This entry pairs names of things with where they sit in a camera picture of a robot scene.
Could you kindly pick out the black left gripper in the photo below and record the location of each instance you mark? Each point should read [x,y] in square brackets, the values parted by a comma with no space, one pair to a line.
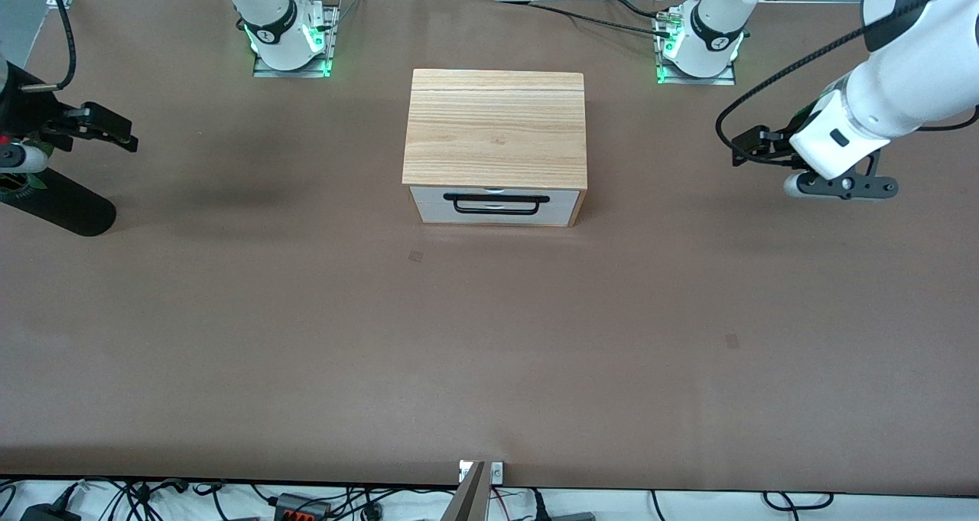
[774,142]

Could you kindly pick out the black power adapter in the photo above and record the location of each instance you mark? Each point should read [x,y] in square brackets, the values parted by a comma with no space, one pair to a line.
[50,514]

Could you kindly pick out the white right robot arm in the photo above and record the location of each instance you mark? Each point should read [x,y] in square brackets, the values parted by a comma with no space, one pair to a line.
[268,8]

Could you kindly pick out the black box orange connectors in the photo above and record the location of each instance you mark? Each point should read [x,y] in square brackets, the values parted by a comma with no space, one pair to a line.
[302,507]

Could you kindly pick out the grey slanted mount post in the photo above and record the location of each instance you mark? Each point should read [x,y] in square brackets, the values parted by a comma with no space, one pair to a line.
[468,502]

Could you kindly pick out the small metal edge bracket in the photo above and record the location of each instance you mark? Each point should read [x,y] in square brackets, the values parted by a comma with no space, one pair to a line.
[496,472]

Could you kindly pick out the light wooden drawer cabinet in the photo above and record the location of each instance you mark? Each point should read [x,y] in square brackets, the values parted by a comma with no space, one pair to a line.
[496,123]

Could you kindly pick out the black cylindrical vase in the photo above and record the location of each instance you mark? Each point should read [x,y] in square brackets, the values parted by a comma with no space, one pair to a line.
[69,211]

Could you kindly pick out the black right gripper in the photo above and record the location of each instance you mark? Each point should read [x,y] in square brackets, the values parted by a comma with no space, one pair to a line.
[30,110]

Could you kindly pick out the white wooden drawer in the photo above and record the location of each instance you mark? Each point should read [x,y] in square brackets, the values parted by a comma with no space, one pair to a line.
[436,217]

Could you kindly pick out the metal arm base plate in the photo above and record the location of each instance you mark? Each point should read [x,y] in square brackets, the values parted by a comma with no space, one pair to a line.
[692,80]
[325,54]

